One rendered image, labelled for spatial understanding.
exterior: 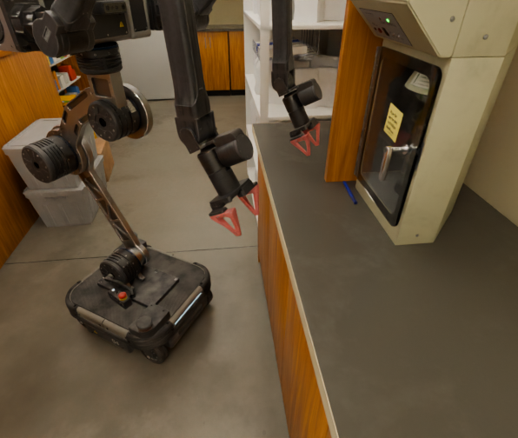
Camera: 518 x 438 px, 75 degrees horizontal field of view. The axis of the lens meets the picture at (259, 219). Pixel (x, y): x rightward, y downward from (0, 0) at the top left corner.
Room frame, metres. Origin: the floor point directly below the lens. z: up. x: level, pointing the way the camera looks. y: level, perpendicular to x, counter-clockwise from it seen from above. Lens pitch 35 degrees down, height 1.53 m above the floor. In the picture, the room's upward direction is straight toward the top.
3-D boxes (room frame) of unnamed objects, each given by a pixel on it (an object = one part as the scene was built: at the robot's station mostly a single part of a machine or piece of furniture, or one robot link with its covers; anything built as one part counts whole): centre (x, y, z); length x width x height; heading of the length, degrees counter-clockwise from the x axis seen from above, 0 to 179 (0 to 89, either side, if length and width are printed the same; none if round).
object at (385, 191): (0.87, -0.35, 1.19); 0.30 x 0.01 x 0.40; 6
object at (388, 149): (0.76, -0.33, 1.17); 0.05 x 0.03 x 0.10; 96
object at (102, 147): (2.94, 1.60, 0.14); 0.41 x 0.32 x 0.28; 12
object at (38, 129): (2.33, 1.49, 0.49); 0.60 x 0.42 x 0.33; 6
